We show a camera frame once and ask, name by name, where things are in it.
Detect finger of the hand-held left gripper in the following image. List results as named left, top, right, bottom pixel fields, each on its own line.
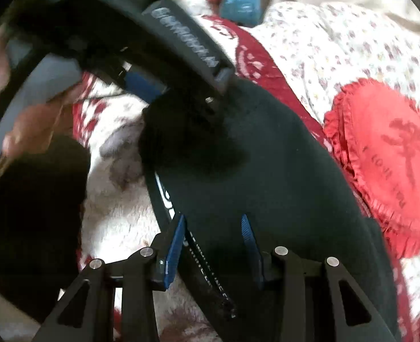
left=122, top=69, right=166, bottom=102
left=194, top=73, right=236, bottom=117

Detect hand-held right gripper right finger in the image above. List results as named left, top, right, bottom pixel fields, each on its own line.
left=241, top=214, right=399, bottom=342

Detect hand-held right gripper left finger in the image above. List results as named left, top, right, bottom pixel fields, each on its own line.
left=32, top=215, right=187, bottom=342

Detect black pants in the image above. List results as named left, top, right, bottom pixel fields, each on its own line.
left=139, top=78, right=403, bottom=342

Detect person's left forearm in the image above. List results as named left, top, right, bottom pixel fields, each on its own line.
left=0, top=135, right=91, bottom=323

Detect person's left hand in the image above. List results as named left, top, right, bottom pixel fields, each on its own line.
left=0, top=41, right=84, bottom=159

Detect red and white plush blanket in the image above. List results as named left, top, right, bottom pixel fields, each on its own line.
left=58, top=14, right=420, bottom=342

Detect blue plastic bag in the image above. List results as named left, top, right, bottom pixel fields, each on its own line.
left=219, top=0, right=262, bottom=27

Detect floral white quilt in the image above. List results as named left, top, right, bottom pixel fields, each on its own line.
left=192, top=1, right=420, bottom=129

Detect red heart-shaped frilled pillow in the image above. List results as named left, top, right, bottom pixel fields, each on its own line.
left=323, top=78, right=420, bottom=260

